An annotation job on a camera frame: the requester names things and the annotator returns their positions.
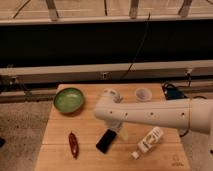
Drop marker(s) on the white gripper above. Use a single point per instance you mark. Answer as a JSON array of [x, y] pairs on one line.
[[116, 126]]

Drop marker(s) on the black eraser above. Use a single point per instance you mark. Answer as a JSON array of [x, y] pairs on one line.
[[106, 140]]

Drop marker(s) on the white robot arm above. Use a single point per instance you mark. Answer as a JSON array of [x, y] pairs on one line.
[[190, 114]]

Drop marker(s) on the white sponge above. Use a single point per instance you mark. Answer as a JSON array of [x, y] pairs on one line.
[[117, 98]]

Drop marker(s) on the white plastic bottle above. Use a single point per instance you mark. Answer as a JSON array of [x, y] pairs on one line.
[[148, 142]]

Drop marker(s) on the translucent plastic cup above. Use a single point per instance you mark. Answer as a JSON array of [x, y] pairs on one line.
[[143, 94]]

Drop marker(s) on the red chili pepper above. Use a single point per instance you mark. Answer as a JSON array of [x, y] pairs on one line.
[[73, 144]]

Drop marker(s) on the green bowl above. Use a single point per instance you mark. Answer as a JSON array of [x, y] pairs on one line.
[[68, 100]]

